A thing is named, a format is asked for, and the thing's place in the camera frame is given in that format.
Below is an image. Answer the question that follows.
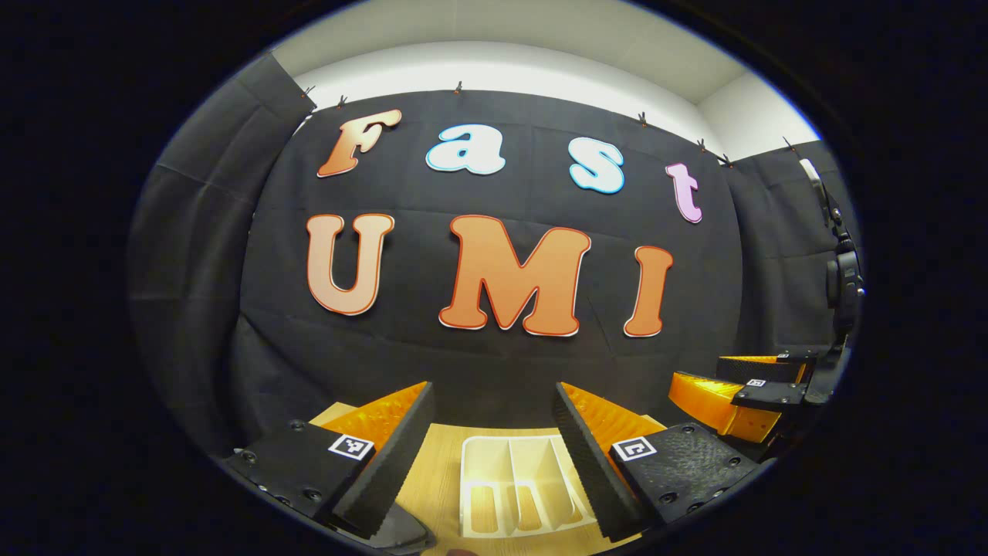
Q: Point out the white bookshelf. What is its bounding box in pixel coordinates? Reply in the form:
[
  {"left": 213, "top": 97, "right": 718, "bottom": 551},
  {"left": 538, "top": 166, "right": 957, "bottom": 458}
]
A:
[{"left": 460, "top": 435, "right": 607, "bottom": 539}]

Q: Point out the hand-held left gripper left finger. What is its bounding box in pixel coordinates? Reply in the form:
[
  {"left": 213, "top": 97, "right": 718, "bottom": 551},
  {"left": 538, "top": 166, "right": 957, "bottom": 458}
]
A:
[{"left": 218, "top": 380, "right": 437, "bottom": 541}]

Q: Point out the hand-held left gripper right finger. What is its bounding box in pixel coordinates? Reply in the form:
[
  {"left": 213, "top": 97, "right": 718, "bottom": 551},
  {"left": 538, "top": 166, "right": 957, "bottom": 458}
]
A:
[{"left": 553, "top": 381, "right": 766, "bottom": 544}]

